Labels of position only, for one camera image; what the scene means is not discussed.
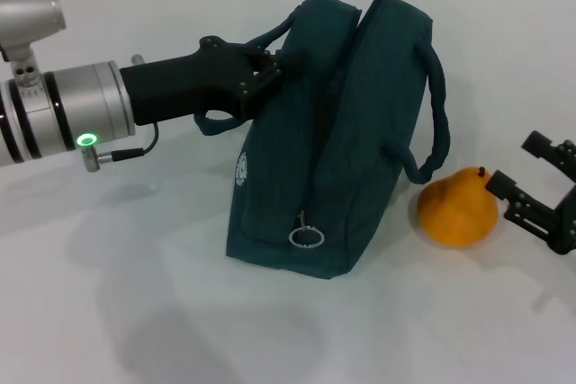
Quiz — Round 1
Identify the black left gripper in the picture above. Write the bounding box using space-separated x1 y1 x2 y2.
119 35 301 127

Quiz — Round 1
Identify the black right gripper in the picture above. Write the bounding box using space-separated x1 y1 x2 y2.
485 130 576 255

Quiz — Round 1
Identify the orange pear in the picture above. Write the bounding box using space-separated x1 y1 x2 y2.
417 166 500 249

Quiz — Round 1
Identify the dark teal insulated bag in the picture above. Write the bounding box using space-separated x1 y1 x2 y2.
193 0 451 281

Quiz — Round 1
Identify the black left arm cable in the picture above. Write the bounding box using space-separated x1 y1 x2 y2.
111 122 159 161

